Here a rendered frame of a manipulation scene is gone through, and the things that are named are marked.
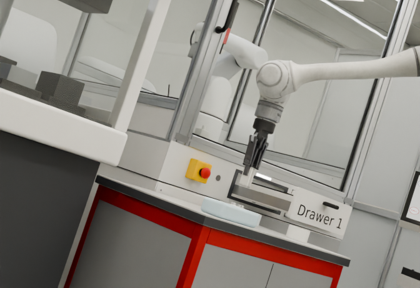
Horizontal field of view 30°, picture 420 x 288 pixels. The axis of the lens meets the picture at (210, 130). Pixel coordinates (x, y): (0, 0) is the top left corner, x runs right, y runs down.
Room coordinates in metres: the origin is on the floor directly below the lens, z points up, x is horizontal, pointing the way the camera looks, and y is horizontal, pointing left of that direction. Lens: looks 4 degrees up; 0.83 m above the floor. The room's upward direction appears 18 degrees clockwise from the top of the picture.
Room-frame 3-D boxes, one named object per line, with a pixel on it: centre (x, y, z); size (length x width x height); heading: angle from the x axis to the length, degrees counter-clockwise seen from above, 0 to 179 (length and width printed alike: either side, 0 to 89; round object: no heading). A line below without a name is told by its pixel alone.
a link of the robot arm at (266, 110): (2.67, -0.17, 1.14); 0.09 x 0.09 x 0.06
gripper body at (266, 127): (2.67, -0.17, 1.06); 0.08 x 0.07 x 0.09; 153
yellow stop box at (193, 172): (2.78, -0.01, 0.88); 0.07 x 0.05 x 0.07; 128
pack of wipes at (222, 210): (2.23, -0.13, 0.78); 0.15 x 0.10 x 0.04; 131
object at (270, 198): (2.91, -0.33, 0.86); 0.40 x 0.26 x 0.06; 38
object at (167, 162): (3.40, 0.01, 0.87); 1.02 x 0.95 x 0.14; 128
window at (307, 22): (3.04, -0.27, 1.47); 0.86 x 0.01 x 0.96; 128
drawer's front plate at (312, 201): (2.74, -0.46, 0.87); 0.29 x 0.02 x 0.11; 128
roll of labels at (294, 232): (2.50, -0.37, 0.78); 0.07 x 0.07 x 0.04
